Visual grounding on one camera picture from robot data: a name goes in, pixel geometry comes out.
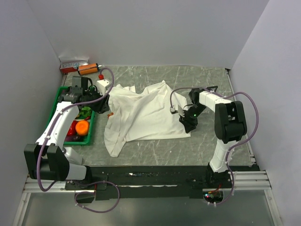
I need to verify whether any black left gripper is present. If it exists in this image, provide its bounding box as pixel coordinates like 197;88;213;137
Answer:
83;86;110;114

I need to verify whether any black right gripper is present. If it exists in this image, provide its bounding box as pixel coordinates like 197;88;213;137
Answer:
179;104;206;134

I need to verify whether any white garment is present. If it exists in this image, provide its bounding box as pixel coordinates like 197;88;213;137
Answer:
104;81;191;157

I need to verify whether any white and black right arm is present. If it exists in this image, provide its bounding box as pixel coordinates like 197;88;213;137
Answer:
178;86;247;188

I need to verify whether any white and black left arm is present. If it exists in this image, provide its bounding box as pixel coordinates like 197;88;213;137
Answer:
24;76;114;192

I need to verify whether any green toy lettuce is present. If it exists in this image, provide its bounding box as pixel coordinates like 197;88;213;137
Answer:
76;106;92;119

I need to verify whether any red toy pepper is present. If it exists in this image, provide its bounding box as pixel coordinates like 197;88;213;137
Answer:
67;121;78;137

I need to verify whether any green plastic tray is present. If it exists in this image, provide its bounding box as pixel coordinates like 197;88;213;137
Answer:
48;86;95;146

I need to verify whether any purple toy eggplant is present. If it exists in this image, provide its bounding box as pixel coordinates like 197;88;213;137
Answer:
64;135;82;142

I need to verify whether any orange cylindrical tool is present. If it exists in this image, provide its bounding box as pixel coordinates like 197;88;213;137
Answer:
77;63;101;76

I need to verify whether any red white carton box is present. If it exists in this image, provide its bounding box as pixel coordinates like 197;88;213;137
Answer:
60;60;89;74

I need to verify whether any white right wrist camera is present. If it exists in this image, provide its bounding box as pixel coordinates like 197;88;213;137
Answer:
170;105;185;117

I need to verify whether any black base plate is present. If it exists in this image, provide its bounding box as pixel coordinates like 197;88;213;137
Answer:
65;166;232;201

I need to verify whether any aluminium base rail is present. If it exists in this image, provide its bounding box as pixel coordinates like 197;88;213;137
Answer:
22;170;272;194

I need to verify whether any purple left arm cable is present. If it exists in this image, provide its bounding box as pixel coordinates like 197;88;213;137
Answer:
35;67;120;214

